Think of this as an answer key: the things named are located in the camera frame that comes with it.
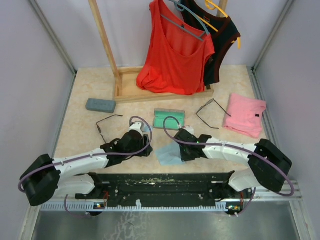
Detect light blue cleaning cloth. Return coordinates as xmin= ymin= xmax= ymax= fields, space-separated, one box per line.
xmin=142 ymin=125 xmax=153 ymax=133

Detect wooden clothes rack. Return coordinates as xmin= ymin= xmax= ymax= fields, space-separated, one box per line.
xmin=87 ymin=0 xmax=229 ymax=103

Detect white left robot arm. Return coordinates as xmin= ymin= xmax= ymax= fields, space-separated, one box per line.
xmin=18 ymin=130 xmax=153 ymax=207

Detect black maroon-trimmed tank top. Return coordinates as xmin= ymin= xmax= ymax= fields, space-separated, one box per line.
xmin=181 ymin=0 xmax=241 ymax=86

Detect grey glasses case green lining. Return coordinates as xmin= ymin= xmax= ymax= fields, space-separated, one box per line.
xmin=153 ymin=108 xmax=186 ymax=131

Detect red tank top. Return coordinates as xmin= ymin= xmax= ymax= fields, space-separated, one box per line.
xmin=136 ymin=0 xmax=215 ymax=95

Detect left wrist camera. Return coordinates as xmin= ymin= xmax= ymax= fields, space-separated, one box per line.
xmin=129 ymin=121 xmax=144 ymax=135

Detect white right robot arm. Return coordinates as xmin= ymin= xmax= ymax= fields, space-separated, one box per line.
xmin=174 ymin=128 xmax=293 ymax=198

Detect blue-grey glasses case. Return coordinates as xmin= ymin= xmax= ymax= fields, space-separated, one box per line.
xmin=85 ymin=98 xmax=116 ymax=113

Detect folded pink t-shirt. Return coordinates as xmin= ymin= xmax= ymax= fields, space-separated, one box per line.
xmin=222 ymin=93 xmax=267 ymax=139

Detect thin metal frame sunglasses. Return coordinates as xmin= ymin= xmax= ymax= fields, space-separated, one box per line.
xmin=195 ymin=98 xmax=232 ymax=130

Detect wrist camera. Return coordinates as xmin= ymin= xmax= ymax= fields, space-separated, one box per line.
xmin=129 ymin=121 xmax=144 ymax=135
xmin=182 ymin=125 xmax=195 ymax=135

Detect grey clothes hanger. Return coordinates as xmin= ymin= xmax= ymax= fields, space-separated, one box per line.
xmin=160 ymin=0 xmax=210 ymax=41

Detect yellow clothes hanger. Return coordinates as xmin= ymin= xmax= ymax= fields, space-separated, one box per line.
xmin=204 ymin=0 xmax=242 ymax=50

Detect black frame eyeglasses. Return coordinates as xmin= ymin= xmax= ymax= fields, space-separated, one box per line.
xmin=95 ymin=114 xmax=123 ymax=144

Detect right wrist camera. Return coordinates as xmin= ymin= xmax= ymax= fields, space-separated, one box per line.
xmin=182 ymin=125 xmax=195 ymax=135

